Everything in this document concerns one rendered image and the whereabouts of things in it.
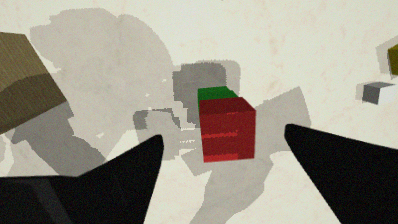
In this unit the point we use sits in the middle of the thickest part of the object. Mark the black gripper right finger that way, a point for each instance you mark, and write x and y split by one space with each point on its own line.
358 180

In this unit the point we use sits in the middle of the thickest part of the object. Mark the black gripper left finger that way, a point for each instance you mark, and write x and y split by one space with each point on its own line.
117 192

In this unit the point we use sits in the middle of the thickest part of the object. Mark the red block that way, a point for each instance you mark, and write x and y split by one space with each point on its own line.
227 129

